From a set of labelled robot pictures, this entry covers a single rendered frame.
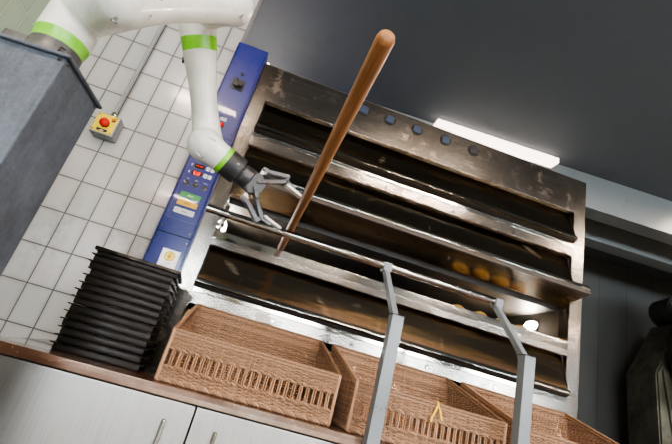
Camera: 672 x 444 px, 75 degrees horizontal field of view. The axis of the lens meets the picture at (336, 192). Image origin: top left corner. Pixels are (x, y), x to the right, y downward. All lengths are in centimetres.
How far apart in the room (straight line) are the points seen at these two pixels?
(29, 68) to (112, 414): 91
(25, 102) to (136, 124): 115
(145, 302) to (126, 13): 90
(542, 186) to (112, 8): 225
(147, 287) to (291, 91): 124
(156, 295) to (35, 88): 76
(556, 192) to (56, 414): 245
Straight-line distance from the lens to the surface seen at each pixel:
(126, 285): 162
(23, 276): 215
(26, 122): 112
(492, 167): 259
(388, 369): 147
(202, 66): 157
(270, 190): 198
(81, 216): 214
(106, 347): 162
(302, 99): 235
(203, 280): 196
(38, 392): 151
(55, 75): 116
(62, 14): 131
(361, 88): 78
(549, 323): 272
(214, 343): 148
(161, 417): 145
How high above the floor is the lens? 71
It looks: 23 degrees up
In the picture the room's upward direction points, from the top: 16 degrees clockwise
